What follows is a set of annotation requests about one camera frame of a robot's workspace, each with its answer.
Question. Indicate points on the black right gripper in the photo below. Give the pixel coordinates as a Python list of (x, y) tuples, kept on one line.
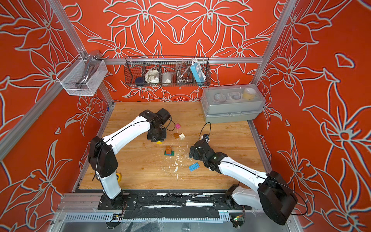
[(195, 156)]

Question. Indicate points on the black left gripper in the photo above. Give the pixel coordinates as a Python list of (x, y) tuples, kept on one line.
[(163, 138)]

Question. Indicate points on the dark green lego plate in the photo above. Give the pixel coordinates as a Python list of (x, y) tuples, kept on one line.
[(172, 153)]

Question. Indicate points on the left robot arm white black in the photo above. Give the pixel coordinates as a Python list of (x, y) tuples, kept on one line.
[(102, 154)]

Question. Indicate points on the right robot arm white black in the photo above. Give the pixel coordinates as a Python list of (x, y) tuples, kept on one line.
[(267, 191)]

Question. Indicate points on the light blue lego plate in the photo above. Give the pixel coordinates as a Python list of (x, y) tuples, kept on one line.
[(194, 167)]

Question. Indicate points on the white crumpled bag in basket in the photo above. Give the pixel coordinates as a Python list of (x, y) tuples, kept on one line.
[(152, 77)]

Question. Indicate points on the grey plastic storage box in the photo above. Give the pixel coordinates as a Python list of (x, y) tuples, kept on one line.
[(232, 103)]

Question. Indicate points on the tape roll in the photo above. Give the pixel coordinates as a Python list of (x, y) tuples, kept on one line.
[(119, 177)]

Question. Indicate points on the light blue box in basket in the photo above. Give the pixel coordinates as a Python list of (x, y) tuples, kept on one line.
[(197, 72)]

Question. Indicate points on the metal tongs in bin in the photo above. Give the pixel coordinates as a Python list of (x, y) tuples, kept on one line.
[(91, 66)]

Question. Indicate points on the black wire wall basket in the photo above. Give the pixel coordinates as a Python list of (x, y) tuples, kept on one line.
[(171, 73)]

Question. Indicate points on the aluminium rear rail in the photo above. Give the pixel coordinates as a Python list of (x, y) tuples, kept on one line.
[(210, 60)]

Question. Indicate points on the clear plastic wall bin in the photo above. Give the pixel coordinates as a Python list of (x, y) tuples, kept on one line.
[(70, 79)]

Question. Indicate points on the aluminium frame post left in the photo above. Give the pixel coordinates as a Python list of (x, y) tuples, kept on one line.
[(76, 41)]

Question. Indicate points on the aluminium frame post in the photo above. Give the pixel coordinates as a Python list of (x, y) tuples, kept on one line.
[(281, 22), (76, 41)]

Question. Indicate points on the aluminium frame post right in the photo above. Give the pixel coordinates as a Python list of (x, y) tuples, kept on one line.
[(281, 22)]

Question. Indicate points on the aluminium frame rail left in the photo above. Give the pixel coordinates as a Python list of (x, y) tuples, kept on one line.
[(19, 130)]

